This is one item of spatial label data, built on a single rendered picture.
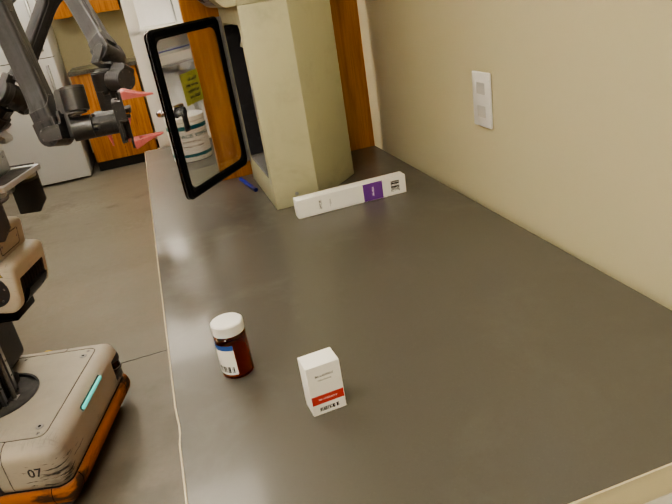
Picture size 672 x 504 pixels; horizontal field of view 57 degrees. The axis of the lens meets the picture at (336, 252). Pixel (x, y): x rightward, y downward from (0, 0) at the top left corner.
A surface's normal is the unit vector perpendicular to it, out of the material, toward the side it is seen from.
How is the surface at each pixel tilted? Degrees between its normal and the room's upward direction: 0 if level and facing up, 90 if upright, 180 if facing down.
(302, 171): 90
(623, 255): 90
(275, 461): 0
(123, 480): 0
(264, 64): 90
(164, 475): 0
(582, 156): 90
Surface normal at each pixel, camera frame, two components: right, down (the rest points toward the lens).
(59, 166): 0.30, 0.35
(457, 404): -0.15, -0.90
